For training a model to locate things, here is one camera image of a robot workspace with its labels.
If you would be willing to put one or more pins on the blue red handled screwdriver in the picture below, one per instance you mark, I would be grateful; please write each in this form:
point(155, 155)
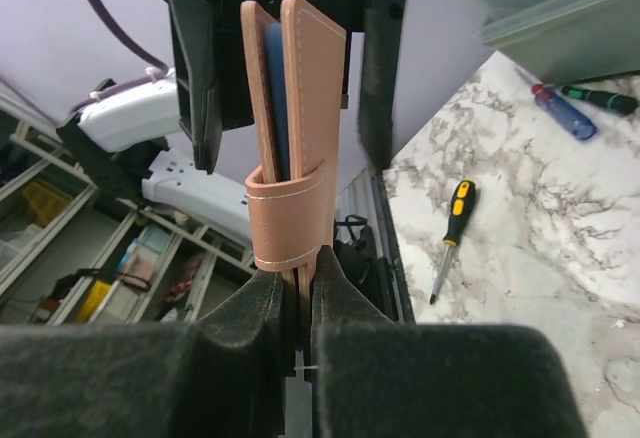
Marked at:
point(568, 117)

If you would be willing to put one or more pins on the green black handled screwdriver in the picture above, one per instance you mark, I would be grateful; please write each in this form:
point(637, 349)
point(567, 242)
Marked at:
point(617, 103)

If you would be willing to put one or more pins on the clear green plastic storage box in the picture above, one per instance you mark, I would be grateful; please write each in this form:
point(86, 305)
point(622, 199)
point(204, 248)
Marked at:
point(561, 41)

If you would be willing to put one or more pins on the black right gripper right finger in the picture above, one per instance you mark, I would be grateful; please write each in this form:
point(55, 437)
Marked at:
point(373, 377)

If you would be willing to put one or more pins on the storage shelf with bins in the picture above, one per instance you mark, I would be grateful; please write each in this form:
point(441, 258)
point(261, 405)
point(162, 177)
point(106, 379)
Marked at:
point(103, 221)

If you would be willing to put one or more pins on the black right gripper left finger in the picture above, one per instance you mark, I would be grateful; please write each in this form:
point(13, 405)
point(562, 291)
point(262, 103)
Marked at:
point(218, 377)

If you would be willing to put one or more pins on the yellow black handled screwdriver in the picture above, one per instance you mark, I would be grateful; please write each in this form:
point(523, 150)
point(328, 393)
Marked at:
point(462, 205)

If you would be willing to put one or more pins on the aluminium front rail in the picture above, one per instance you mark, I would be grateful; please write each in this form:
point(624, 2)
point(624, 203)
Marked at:
point(367, 246)

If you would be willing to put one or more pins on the tan leather card holder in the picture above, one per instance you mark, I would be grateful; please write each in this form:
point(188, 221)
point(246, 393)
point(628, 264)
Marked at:
point(291, 219)

